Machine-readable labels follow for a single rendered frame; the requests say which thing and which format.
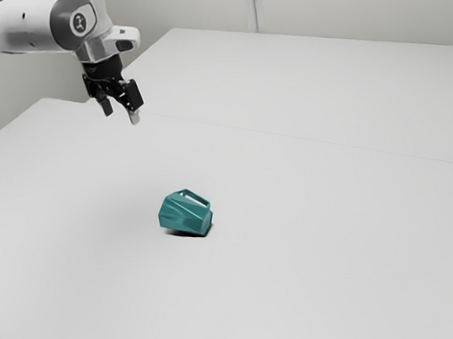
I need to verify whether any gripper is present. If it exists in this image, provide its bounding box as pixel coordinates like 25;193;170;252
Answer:
75;54;148;126

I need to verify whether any teal faceted mug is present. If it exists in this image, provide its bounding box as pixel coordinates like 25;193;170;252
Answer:
155;186;217;239

